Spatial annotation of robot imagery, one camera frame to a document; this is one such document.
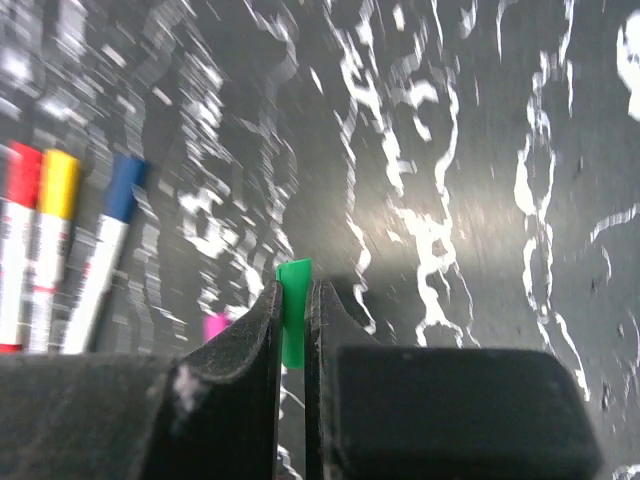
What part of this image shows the green pen cap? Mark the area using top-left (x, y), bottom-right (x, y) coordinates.
top-left (276, 258), bottom-right (312, 369)

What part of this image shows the magenta pen cap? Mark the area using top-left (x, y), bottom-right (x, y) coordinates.
top-left (203, 312), bottom-right (231, 343)

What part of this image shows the white yellow marker pen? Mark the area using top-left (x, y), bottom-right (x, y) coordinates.
top-left (28, 211), bottom-right (71, 353)

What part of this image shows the blue pen cap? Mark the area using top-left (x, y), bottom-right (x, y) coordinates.
top-left (103, 154), bottom-right (147, 224)

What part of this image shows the yellow pen cap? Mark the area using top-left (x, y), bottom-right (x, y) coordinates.
top-left (38, 149), bottom-right (82, 220)

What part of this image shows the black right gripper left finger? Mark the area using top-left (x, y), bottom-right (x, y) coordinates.
top-left (1, 282), bottom-right (282, 479)

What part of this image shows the white blue marker pen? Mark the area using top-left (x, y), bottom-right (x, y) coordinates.
top-left (60, 215), bottom-right (128, 355)

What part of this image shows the red pen cap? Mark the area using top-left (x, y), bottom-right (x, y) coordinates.
top-left (6, 141), bottom-right (43, 209)

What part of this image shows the white red marker pen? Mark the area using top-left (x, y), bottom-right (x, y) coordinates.
top-left (1, 201), bottom-right (34, 354)

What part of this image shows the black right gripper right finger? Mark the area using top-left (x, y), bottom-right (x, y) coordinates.
top-left (304, 281), bottom-right (603, 479)

